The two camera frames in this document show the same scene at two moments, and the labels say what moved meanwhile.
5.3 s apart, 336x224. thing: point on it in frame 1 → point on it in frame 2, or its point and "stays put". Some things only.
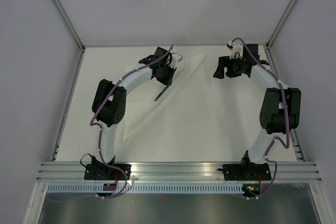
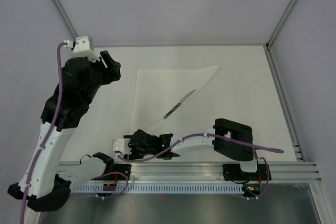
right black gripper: (224, 62) → (133, 155)
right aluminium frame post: (289, 9) stays put
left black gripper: (169, 80) → (113, 72)
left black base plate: (103, 171) stays put
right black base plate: (247, 171) stays put
